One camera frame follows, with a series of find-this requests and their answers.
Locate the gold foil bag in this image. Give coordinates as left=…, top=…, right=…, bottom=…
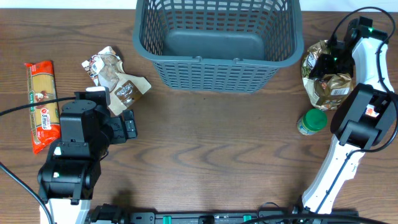
left=301, top=40, right=353, bottom=111

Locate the green lid jar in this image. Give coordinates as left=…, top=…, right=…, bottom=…
left=297, top=109, right=328, bottom=136

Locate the white brown snack pouch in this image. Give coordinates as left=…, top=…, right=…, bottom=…
left=81, top=46, right=151, bottom=115

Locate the red spaghetti packet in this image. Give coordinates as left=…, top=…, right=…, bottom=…
left=25, top=60, right=61, bottom=154

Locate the kleenex tissue multipack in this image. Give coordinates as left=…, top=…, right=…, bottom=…
left=365, top=105, right=379, bottom=118

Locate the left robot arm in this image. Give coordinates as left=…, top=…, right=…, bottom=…
left=37, top=100, right=137, bottom=223

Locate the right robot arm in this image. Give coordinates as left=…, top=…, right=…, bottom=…
left=298, top=16, right=397, bottom=214

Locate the grey plastic basket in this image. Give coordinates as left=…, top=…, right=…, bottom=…
left=132, top=0, right=304, bottom=93

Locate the left black cable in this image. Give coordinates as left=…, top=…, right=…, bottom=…
left=0, top=96, right=77, bottom=118

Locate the black cable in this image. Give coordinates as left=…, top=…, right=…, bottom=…
left=329, top=6, right=398, bottom=153
left=0, top=96, right=77, bottom=118

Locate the right black cable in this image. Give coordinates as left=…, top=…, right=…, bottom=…
left=329, top=6, right=398, bottom=153

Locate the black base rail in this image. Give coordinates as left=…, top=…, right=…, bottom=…
left=88, top=203, right=360, bottom=224

